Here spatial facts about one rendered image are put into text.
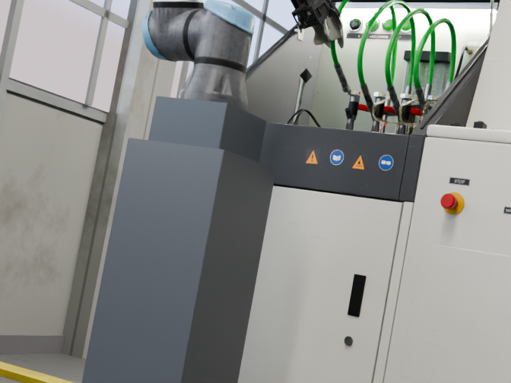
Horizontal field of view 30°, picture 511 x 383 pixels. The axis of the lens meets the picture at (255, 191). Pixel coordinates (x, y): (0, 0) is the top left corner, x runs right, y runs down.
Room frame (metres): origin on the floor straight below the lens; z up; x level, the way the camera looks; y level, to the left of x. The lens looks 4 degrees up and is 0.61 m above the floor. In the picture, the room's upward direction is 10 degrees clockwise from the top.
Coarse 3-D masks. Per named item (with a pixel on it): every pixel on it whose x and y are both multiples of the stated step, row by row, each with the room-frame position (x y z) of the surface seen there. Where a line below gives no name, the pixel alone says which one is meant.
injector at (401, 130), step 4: (404, 100) 2.55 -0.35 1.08; (408, 100) 2.55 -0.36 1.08; (408, 104) 2.55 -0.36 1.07; (404, 108) 2.55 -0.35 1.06; (408, 108) 2.55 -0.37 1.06; (404, 112) 2.55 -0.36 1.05; (408, 112) 2.55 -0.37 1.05; (404, 116) 2.55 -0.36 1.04; (408, 116) 2.55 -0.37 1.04; (404, 120) 2.55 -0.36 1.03; (400, 128) 2.55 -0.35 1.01; (404, 128) 2.55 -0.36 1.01; (400, 132) 2.55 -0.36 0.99; (404, 132) 2.56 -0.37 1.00
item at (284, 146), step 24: (264, 144) 2.49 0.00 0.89; (288, 144) 2.45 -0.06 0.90; (312, 144) 2.41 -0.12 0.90; (336, 144) 2.37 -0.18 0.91; (360, 144) 2.33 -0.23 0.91; (384, 144) 2.30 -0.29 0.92; (288, 168) 2.44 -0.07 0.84; (312, 168) 2.40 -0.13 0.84; (336, 168) 2.36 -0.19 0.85; (336, 192) 2.37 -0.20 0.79; (360, 192) 2.32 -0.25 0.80; (384, 192) 2.28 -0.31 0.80
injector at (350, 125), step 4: (352, 96) 2.64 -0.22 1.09; (356, 96) 2.64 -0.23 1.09; (352, 100) 2.64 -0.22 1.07; (356, 100) 2.64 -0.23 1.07; (352, 104) 2.64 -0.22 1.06; (356, 104) 2.64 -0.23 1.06; (348, 108) 2.63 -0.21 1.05; (352, 108) 2.64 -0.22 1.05; (356, 108) 2.64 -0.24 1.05; (348, 112) 2.63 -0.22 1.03; (352, 112) 2.64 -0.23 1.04; (356, 112) 2.64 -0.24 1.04; (348, 116) 2.63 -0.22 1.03; (352, 116) 2.64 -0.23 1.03; (356, 116) 2.65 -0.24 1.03; (348, 120) 2.65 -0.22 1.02; (352, 120) 2.64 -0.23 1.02; (348, 124) 2.64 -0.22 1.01; (352, 124) 2.64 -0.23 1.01; (348, 128) 2.64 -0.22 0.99; (352, 128) 2.65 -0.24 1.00
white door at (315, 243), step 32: (288, 192) 2.44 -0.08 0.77; (320, 192) 2.38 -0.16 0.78; (288, 224) 2.43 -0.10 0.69; (320, 224) 2.37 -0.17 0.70; (352, 224) 2.32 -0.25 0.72; (384, 224) 2.28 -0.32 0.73; (288, 256) 2.42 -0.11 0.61; (320, 256) 2.37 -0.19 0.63; (352, 256) 2.32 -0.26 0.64; (384, 256) 2.27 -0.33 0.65; (256, 288) 2.46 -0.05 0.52; (288, 288) 2.41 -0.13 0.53; (320, 288) 2.36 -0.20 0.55; (352, 288) 2.30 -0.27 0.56; (384, 288) 2.26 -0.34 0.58; (256, 320) 2.45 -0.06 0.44; (288, 320) 2.40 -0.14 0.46; (320, 320) 2.35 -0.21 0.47; (352, 320) 2.30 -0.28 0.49; (256, 352) 2.44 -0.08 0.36; (288, 352) 2.39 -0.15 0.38; (320, 352) 2.34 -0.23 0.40; (352, 352) 2.29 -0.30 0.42
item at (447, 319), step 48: (480, 96) 2.44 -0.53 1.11; (432, 144) 2.23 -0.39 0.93; (480, 144) 2.16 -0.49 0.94; (432, 192) 2.22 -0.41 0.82; (480, 192) 2.15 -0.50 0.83; (432, 240) 2.20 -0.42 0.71; (480, 240) 2.14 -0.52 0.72; (432, 288) 2.19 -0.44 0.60; (480, 288) 2.13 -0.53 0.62; (432, 336) 2.18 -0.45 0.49; (480, 336) 2.12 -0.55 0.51
